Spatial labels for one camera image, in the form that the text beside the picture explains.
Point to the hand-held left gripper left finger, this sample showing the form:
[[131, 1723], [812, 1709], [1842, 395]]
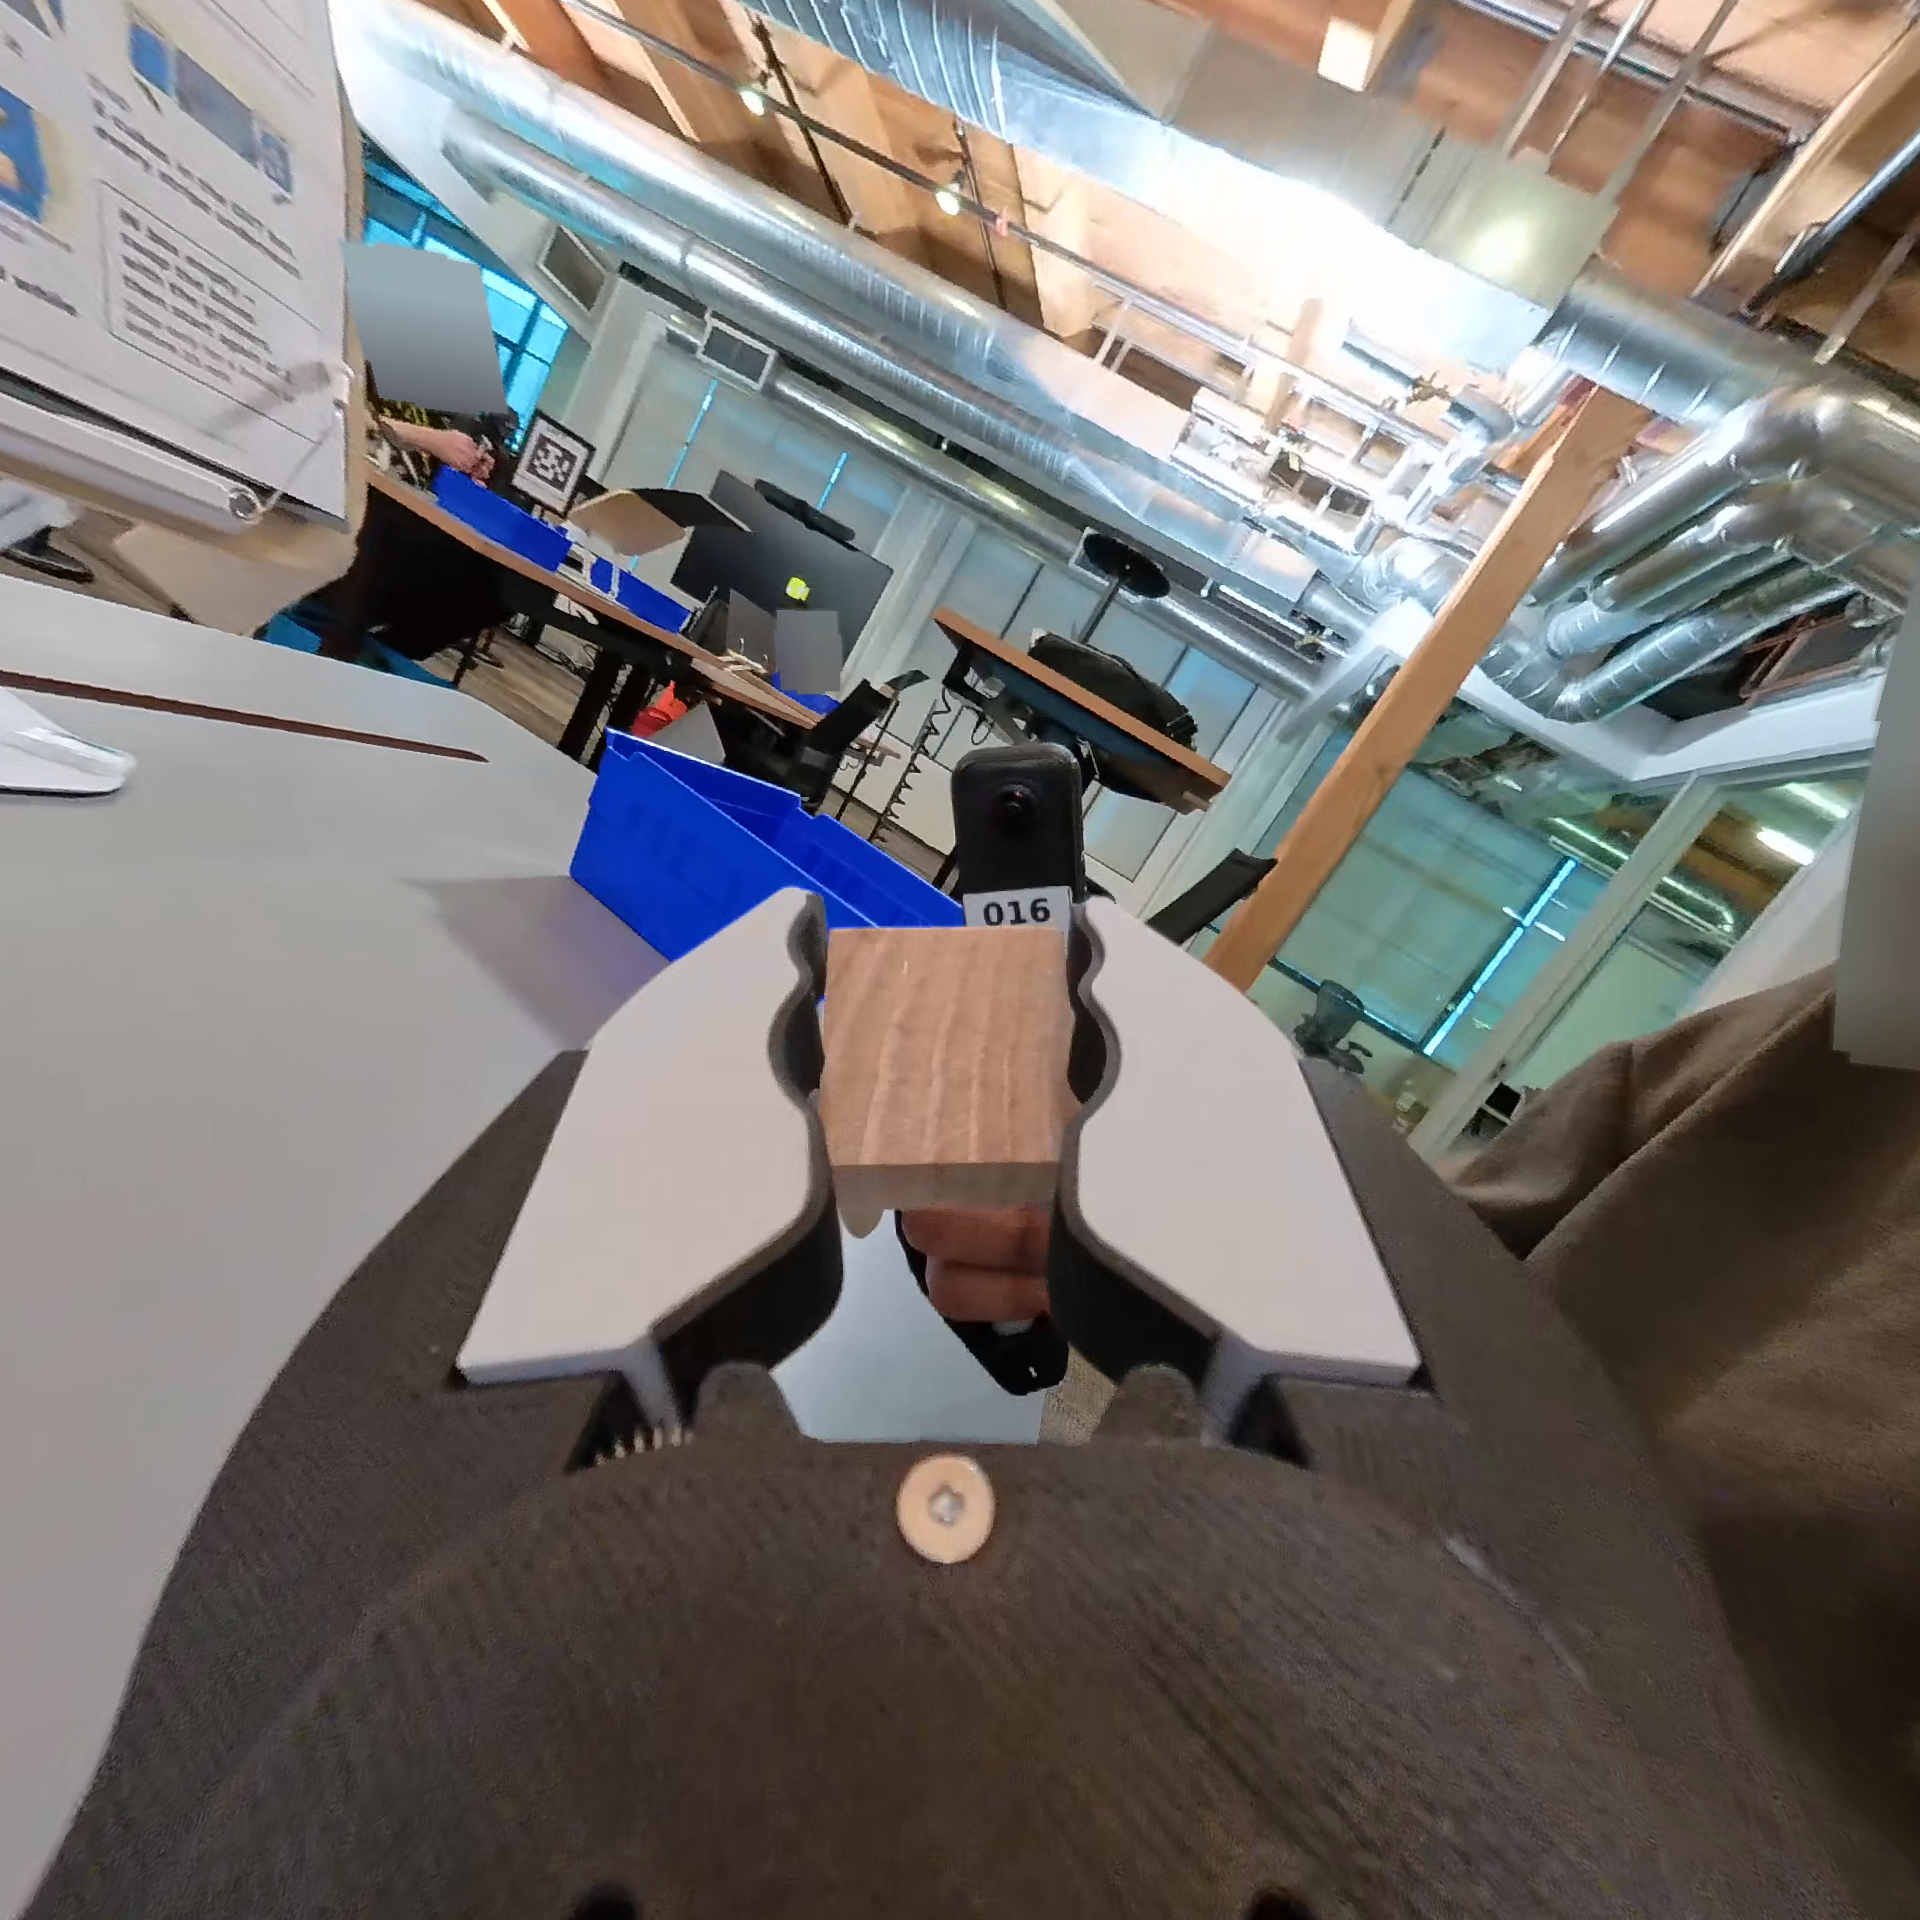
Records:
[[645, 1201]]

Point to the wooden-top standing desk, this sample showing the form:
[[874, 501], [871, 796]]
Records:
[[1079, 706]]

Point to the framed tag sign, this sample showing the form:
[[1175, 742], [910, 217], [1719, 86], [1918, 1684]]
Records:
[[552, 462]]

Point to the blue plastic bin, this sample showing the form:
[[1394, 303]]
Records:
[[704, 839]]

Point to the black backpack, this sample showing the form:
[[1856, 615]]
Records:
[[1110, 683]]

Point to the black pole with round disc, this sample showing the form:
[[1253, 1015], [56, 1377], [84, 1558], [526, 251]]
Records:
[[1125, 564]]

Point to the grey desk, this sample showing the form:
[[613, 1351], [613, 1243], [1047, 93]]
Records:
[[224, 974]]

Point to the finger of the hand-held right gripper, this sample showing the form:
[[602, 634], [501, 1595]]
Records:
[[863, 1207]]

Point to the tan cardboard sheet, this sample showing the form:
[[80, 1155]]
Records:
[[652, 517]]

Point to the wooden support post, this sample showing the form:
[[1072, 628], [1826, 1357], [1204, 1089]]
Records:
[[1442, 662]]

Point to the black office chair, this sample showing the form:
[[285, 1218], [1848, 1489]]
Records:
[[810, 735]]

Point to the silver insulated pipes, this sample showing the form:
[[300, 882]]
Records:
[[1694, 557]]

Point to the person's right hand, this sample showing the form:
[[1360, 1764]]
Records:
[[984, 1261]]

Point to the small blue bin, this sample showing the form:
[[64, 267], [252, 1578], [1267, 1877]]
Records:
[[639, 594], [495, 517]]

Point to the laminated instruction board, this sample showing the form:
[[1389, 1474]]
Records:
[[181, 196]]

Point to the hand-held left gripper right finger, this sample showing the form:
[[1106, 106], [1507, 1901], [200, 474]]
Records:
[[1245, 1201]]

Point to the white sign board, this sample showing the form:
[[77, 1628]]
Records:
[[693, 739]]

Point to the blue-taped wooden cube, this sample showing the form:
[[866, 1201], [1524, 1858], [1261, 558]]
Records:
[[946, 1050]]

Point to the orange traffic cone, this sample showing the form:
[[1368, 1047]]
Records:
[[670, 715]]

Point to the silver ventilation duct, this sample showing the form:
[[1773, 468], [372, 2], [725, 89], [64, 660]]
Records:
[[902, 405], [1050, 91]]

